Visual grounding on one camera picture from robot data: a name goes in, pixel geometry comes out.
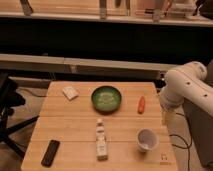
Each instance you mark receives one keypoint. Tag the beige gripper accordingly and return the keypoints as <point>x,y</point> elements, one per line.
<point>167,116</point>

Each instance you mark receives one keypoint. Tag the green ceramic bowl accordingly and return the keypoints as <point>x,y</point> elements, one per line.
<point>106,99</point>

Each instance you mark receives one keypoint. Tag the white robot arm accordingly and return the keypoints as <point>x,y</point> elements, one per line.
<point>185,82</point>

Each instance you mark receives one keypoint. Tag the orange carrot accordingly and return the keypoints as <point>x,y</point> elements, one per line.
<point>141,105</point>

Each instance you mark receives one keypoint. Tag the white paper cup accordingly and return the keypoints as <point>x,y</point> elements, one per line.
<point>147,140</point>

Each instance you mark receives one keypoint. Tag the white tube bottle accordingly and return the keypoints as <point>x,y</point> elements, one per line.
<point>101,143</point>

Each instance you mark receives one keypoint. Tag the black remote control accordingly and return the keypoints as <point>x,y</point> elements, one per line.
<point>50,153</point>

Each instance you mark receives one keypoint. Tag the long grey bench shelf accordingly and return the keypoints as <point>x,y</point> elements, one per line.
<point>111,68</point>

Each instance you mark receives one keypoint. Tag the black office chair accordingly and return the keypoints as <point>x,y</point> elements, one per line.
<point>9,99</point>

